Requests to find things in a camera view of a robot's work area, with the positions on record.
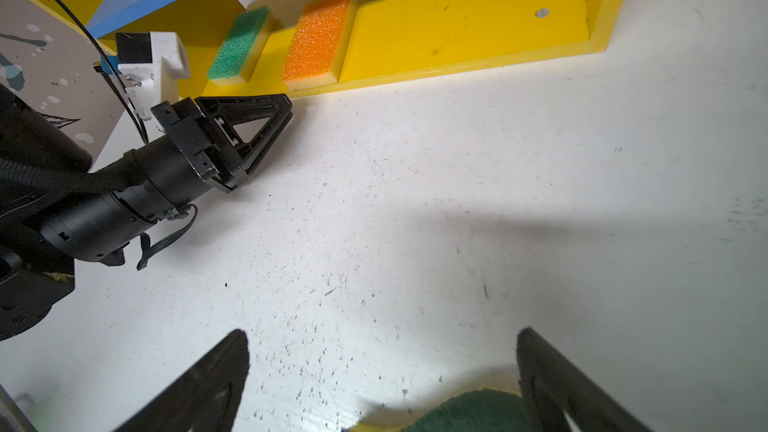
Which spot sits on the green topped sponge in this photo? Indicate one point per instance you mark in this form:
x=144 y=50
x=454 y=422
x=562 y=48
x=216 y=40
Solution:
x=239 y=52

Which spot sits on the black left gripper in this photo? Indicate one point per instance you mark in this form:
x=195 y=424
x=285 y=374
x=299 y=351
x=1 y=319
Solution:
x=208 y=143

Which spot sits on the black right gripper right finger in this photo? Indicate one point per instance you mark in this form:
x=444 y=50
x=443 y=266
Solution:
x=556 y=393

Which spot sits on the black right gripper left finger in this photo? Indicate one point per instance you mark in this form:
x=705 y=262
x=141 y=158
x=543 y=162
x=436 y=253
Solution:
x=206 y=397

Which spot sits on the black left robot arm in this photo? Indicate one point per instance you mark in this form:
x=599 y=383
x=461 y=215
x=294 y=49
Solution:
x=57 y=211

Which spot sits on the orange topped sponge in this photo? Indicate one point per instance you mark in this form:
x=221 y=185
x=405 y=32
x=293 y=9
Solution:
x=318 y=47

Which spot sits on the dark green wavy scourer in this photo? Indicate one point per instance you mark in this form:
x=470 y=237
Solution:
x=485 y=410

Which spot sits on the yellow shelf unit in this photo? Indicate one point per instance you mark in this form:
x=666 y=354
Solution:
x=391 y=40

